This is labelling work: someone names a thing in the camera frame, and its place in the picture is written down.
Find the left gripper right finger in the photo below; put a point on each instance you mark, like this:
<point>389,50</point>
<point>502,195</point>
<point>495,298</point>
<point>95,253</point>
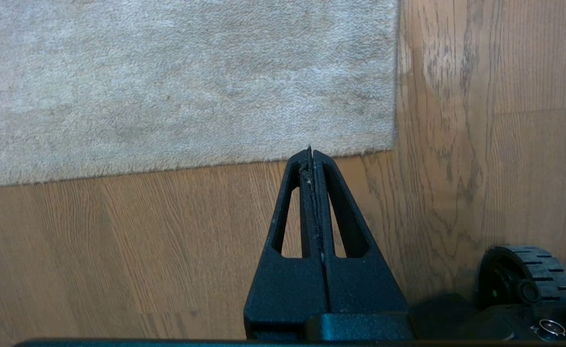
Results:
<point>360,289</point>

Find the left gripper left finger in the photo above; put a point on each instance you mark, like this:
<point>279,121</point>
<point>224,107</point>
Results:
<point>288,289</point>

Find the beige plush rug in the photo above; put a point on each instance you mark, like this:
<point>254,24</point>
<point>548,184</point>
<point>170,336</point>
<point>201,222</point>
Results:
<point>181,82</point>

